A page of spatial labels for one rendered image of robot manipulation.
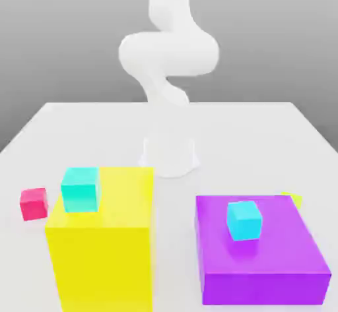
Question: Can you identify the large purple box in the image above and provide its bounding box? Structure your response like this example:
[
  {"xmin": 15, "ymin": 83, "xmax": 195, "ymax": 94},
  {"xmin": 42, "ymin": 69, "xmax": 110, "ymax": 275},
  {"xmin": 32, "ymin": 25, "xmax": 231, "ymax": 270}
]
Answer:
[{"xmin": 195, "ymin": 195, "xmax": 333, "ymax": 306}]

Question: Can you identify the small red cube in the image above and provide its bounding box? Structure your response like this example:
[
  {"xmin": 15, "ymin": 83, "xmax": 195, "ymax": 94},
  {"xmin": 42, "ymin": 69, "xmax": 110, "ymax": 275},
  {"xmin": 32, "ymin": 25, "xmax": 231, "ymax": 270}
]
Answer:
[{"xmin": 19, "ymin": 187, "xmax": 50, "ymax": 222}]

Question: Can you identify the large yellow box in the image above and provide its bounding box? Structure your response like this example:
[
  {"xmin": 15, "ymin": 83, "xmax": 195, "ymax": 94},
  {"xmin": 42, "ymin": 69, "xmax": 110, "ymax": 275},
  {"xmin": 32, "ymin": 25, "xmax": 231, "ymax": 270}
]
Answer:
[{"xmin": 44, "ymin": 166, "xmax": 155, "ymax": 312}]

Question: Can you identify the small yellow-green cube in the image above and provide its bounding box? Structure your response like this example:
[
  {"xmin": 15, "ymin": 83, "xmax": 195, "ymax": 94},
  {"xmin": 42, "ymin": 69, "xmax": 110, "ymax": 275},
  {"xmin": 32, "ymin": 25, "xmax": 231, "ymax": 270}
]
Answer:
[{"xmin": 281, "ymin": 191, "xmax": 304, "ymax": 209}]

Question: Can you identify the small turquoise cube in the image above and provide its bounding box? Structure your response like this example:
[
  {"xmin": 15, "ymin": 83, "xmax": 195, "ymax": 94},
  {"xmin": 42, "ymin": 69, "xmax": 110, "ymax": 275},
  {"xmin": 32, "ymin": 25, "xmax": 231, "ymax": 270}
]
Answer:
[{"xmin": 60, "ymin": 166, "xmax": 102, "ymax": 214}]

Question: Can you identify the small sky blue cube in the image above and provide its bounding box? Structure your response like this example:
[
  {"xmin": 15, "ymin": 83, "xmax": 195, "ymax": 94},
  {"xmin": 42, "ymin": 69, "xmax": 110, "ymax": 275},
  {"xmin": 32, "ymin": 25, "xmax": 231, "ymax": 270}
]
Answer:
[{"xmin": 226, "ymin": 200, "xmax": 263, "ymax": 242}]

